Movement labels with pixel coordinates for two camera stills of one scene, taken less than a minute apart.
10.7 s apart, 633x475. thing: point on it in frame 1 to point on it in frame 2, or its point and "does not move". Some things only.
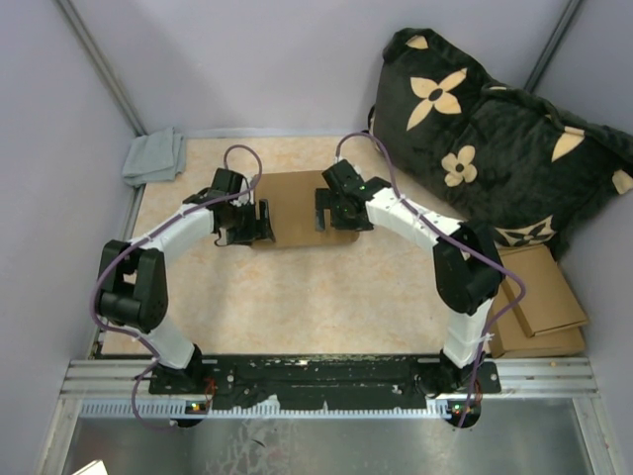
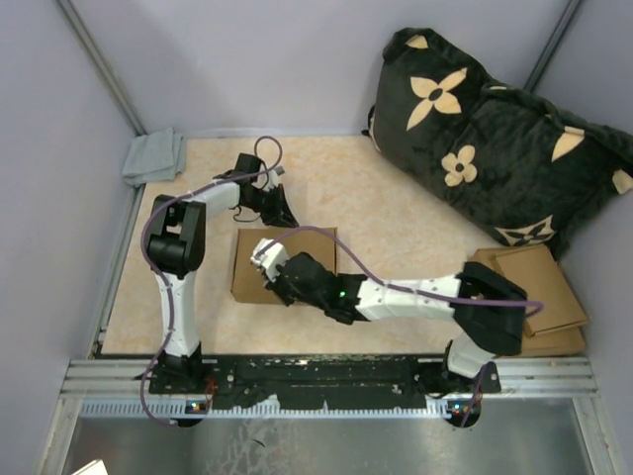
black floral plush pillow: x=487 y=152 does not move
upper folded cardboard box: x=549 y=302 does not move
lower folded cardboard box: x=511 y=338 does not move
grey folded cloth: x=158 y=156 does not move
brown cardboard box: x=292 y=210 to x=247 y=279
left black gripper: x=257 y=230 to x=280 y=214
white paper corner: x=96 y=467 does not move
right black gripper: x=325 y=200 to x=277 y=286
